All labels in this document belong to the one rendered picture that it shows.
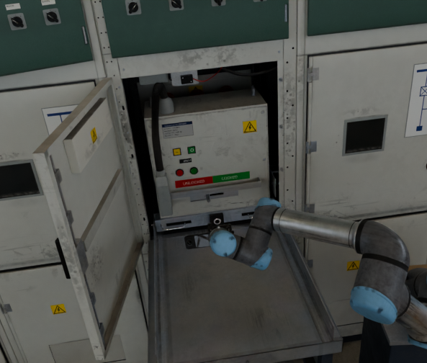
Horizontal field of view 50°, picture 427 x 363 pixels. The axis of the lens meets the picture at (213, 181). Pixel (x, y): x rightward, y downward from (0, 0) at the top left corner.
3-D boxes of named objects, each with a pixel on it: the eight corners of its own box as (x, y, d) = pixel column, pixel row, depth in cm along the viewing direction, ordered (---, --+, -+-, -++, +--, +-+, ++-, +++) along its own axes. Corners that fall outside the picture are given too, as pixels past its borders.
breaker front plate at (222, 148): (269, 207, 202) (267, 106, 179) (161, 222, 199) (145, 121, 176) (268, 206, 203) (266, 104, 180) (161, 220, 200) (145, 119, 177)
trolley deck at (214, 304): (342, 351, 147) (343, 338, 144) (150, 382, 142) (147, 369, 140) (286, 232, 206) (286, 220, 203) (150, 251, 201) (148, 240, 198)
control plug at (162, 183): (173, 215, 186) (167, 178, 178) (160, 217, 186) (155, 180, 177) (172, 205, 193) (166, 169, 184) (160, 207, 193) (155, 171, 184)
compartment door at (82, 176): (85, 360, 146) (18, 153, 110) (130, 241, 201) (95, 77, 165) (105, 360, 145) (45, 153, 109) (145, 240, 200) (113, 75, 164)
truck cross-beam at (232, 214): (276, 215, 204) (276, 204, 202) (156, 232, 201) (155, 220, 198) (273, 209, 209) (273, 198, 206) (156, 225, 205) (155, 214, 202)
